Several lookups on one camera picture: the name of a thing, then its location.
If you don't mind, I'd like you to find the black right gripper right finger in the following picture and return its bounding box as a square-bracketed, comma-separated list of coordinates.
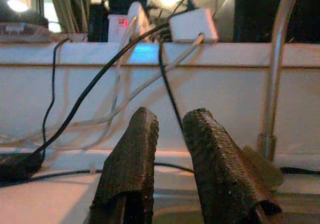
[181, 107, 285, 224]

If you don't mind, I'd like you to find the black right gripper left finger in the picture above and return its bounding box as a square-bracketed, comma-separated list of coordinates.
[86, 106, 160, 224]

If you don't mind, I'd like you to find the silver faucet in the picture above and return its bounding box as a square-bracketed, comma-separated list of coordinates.
[256, 0, 305, 161]

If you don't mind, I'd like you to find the black power brick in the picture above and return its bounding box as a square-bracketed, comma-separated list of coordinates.
[0, 152, 45, 183]

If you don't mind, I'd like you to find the white power adapter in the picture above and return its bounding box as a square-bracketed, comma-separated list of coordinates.
[168, 8, 219, 44]

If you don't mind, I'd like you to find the black box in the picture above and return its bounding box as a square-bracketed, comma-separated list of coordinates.
[108, 0, 149, 10]

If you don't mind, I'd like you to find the beige curtain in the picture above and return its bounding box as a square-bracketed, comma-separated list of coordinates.
[47, 0, 91, 33]

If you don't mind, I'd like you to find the thin black cable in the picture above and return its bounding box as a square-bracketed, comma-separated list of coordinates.
[41, 37, 70, 159]

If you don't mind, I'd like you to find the white power strip red switch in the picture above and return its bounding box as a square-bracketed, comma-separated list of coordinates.
[107, 1, 151, 43]

